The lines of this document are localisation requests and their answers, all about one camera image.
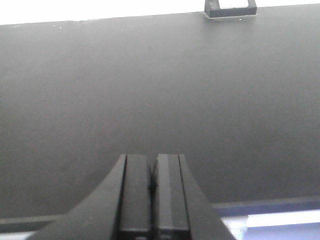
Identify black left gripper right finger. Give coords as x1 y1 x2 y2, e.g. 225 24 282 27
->
152 153 234 240

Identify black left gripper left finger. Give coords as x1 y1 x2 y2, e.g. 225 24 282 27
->
30 154 152 240

